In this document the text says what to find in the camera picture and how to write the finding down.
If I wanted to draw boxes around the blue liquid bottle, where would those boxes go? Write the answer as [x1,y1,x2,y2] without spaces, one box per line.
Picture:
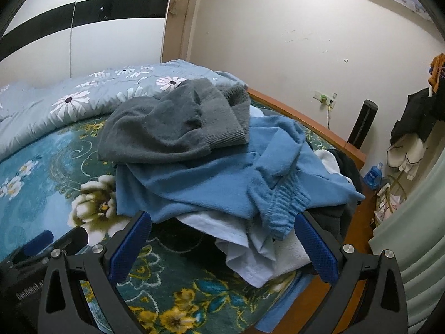
[364,162,383,190]

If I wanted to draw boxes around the black fleece garment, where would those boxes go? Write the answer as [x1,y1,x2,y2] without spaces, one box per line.
[307,149,364,242]

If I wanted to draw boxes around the white black-striped wardrobe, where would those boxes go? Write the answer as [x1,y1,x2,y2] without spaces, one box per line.
[1,0,170,87]

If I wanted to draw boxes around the wooden door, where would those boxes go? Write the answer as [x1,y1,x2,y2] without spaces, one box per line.
[162,0,189,62]

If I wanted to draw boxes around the blue fleece garment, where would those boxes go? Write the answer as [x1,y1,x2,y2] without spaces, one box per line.
[114,114,366,241]

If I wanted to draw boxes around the pale green curtain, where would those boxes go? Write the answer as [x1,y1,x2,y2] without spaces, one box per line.
[369,154,445,333]

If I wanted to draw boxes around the grey knit sweater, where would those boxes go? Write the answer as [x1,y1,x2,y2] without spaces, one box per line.
[97,78,250,164]

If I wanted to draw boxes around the wall power socket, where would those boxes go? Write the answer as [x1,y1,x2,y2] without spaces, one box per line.
[314,90,337,109]

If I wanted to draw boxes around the black hanging jacket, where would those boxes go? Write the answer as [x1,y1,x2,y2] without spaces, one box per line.
[391,88,438,145]

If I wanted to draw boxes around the light blue shirt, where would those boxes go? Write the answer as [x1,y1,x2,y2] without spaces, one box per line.
[177,210,276,288]

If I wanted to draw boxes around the grey-blue floral duvet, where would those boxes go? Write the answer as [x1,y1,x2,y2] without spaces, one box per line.
[1,60,244,159]

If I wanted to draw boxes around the teal floral bed blanket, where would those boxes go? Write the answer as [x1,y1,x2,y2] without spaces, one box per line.
[0,99,337,334]

